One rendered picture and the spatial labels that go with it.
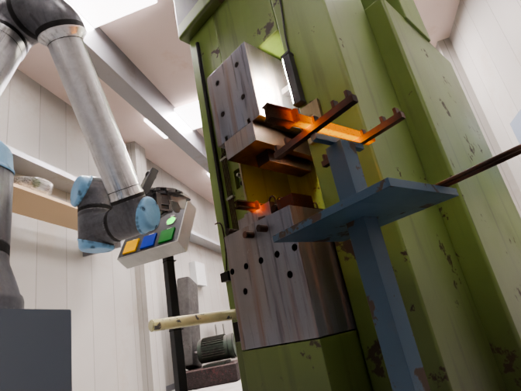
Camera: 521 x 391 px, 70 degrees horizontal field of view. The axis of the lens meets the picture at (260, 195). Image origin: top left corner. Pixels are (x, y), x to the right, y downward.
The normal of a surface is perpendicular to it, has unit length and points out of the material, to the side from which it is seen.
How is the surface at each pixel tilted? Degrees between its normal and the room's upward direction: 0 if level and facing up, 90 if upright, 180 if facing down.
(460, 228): 90
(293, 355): 90
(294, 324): 90
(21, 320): 90
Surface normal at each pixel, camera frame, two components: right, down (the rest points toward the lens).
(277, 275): -0.72, -0.11
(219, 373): -0.15, -0.32
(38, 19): -0.28, 0.25
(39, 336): 0.95, -0.26
